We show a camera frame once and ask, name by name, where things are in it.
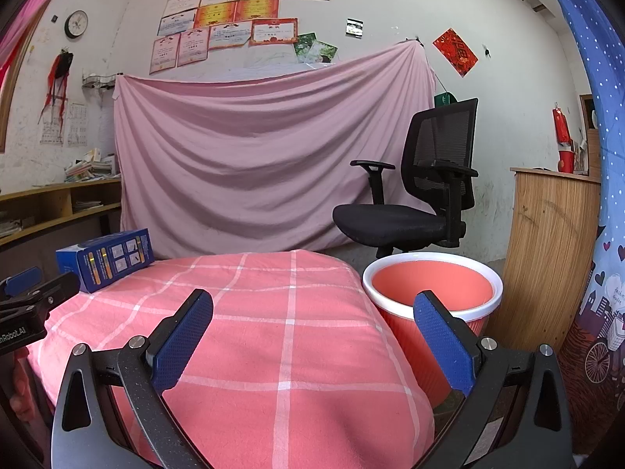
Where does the red diamond paper decoration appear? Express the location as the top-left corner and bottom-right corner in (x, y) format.
(432, 28), (479, 78)

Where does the round wall clock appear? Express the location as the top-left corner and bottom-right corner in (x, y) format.
(64, 10), (89, 40)

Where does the green plant photo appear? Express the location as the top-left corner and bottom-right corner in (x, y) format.
(305, 40), (339, 65)
(294, 32), (316, 62)

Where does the red thermos flask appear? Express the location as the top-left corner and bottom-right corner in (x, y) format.
(552, 102), (573, 146)

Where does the reddish window curtain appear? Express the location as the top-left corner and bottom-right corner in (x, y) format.
(0, 0), (79, 74)

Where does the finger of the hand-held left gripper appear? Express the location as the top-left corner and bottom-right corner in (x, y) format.
(0, 272), (81, 323)
(0, 267), (43, 299)

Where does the red white-rimmed plastic bin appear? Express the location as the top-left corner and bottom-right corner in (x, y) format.
(362, 252), (505, 408)

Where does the wooden window frame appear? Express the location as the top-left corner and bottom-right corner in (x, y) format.
(0, 10), (47, 153)

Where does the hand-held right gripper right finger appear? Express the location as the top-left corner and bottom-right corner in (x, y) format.
(412, 290), (577, 469)

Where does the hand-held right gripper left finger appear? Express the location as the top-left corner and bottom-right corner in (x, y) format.
(51, 288), (214, 469)

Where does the pink hanging cloth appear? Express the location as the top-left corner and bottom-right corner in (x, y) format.
(112, 39), (437, 260)

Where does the black mesh office chair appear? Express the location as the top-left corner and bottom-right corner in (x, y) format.
(332, 98), (480, 260)

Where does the blue cardboard box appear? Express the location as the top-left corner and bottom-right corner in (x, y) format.
(55, 229), (156, 294)

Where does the pink checked blanket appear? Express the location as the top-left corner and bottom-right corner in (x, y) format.
(27, 249), (435, 469)

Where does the wire wall shelf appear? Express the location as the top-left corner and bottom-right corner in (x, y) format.
(80, 73), (120, 91)

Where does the wooden cabinet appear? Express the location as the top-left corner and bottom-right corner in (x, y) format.
(503, 166), (602, 353)

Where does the brown wooden frame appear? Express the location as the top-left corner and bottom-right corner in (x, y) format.
(579, 94), (600, 177)

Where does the wooden shelf desk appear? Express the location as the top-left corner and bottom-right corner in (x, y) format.
(0, 178), (123, 247)

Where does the group of wall certificates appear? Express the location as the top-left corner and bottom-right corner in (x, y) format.
(149, 0), (331, 75)

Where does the blue dotted printed curtain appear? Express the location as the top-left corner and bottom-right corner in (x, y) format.
(532, 0), (625, 455)

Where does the paper wall calendar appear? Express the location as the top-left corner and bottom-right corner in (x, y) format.
(40, 115), (65, 145)
(66, 102), (89, 147)

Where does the stack of books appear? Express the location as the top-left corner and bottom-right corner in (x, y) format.
(64, 149), (121, 181)

